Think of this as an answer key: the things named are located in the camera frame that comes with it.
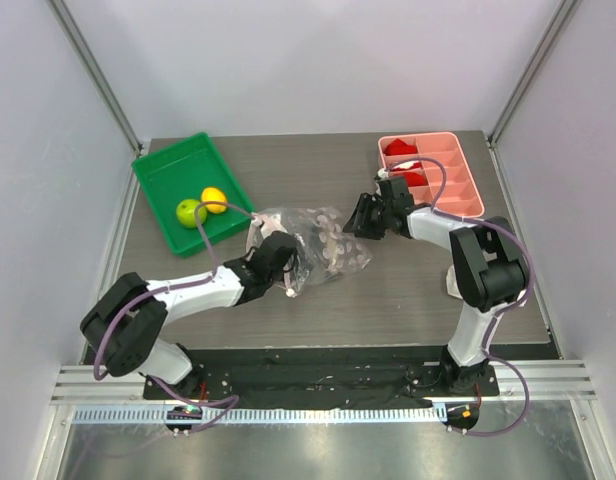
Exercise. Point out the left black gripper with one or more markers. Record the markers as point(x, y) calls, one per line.
point(294, 254)

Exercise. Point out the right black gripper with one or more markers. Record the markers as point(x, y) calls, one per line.
point(370, 218)

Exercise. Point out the grey fake fish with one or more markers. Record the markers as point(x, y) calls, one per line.
point(333, 248)

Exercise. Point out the clear zip top bag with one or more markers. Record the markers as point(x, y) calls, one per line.
point(305, 224)

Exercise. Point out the yellow fake fruit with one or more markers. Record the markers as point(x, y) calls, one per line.
point(214, 200)

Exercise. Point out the green fake fruit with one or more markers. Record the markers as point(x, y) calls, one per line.
point(190, 212)

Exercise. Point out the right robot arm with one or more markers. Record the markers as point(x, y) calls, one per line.
point(491, 270)

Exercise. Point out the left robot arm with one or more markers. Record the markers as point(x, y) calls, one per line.
point(123, 327)

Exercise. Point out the red fake food slice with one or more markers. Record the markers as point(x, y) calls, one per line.
point(414, 179)

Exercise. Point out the red fake food piece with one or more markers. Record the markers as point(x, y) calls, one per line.
point(398, 147)

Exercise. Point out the pink compartment tray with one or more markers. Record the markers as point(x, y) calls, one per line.
point(451, 185)

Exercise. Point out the white cloth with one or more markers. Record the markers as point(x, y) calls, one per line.
point(451, 284)

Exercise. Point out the green plastic tray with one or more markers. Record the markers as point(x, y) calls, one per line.
point(180, 172)

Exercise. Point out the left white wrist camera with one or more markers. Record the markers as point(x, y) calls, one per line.
point(264, 225)

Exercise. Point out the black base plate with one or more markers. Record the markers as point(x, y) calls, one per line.
point(355, 378)

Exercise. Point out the aluminium front rail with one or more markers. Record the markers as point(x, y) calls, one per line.
point(135, 399)

